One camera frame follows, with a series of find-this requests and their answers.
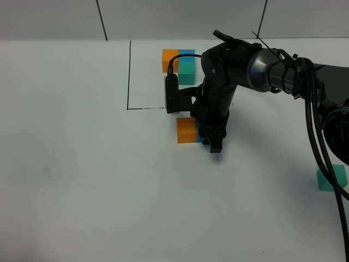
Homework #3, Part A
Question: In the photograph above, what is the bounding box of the green template cube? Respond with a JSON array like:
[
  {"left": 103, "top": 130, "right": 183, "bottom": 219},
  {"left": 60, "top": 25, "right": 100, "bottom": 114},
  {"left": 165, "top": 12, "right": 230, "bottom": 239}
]
[{"left": 178, "top": 61, "right": 196, "bottom": 85}]

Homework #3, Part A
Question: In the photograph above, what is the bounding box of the orange template cube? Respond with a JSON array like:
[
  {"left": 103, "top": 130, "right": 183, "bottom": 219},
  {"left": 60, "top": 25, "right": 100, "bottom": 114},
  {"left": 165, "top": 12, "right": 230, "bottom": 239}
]
[{"left": 162, "top": 49, "right": 179, "bottom": 73}]

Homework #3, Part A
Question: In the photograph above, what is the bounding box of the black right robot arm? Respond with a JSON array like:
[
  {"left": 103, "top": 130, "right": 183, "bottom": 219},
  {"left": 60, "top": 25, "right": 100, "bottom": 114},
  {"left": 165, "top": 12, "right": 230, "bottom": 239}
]
[{"left": 198, "top": 30, "right": 348, "bottom": 163}]

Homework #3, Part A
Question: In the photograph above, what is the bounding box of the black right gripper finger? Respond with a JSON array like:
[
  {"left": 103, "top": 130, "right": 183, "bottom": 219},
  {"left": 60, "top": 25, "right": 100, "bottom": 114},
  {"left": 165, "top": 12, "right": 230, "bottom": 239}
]
[
  {"left": 198, "top": 124, "right": 210, "bottom": 145},
  {"left": 209, "top": 131, "right": 226, "bottom": 153}
]

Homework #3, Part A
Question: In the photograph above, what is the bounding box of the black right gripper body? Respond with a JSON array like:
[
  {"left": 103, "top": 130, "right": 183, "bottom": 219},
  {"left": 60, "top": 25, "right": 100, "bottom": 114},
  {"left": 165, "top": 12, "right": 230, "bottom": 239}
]
[{"left": 199, "top": 79, "right": 237, "bottom": 136}]

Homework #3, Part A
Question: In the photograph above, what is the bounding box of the green loose cube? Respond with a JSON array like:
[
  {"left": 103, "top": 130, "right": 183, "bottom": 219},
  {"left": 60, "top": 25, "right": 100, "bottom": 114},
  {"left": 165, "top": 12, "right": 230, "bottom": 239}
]
[{"left": 316, "top": 164, "right": 348, "bottom": 192}]

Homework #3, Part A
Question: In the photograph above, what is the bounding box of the blue template cube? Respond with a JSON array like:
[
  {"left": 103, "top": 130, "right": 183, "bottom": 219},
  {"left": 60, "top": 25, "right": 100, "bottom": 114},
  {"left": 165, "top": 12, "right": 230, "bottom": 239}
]
[{"left": 179, "top": 49, "right": 195, "bottom": 61}]

